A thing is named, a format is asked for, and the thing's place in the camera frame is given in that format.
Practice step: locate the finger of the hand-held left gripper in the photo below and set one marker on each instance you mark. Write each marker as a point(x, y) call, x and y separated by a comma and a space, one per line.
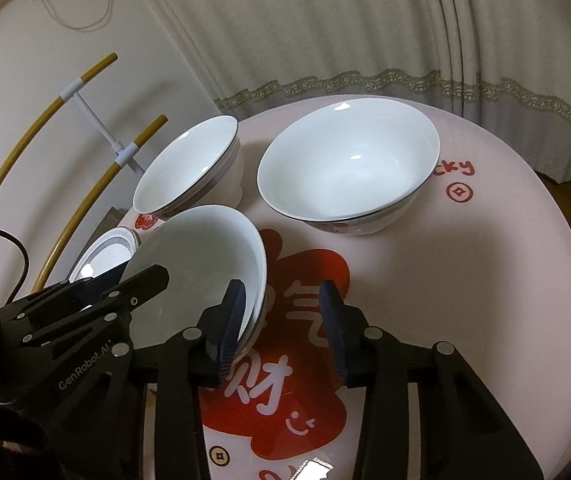
point(65, 292)
point(145, 282)

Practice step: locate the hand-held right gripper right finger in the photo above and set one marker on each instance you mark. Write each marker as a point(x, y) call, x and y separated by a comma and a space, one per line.
point(338, 335)

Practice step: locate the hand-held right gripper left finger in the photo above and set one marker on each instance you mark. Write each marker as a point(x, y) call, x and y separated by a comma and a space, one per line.
point(230, 330)

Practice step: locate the white grey-rimmed plate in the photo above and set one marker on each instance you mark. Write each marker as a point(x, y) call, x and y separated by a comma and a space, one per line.
point(100, 255)

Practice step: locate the white bowl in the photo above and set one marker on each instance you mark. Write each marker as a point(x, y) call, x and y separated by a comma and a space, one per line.
point(185, 165)
point(200, 255)
point(345, 170)

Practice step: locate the pink printed table mat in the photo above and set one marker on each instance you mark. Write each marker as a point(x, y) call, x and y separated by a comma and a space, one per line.
point(465, 310)

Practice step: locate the wooden barre rail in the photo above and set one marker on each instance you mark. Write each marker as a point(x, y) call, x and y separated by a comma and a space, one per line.
point(90, 195)
point(40, 120)

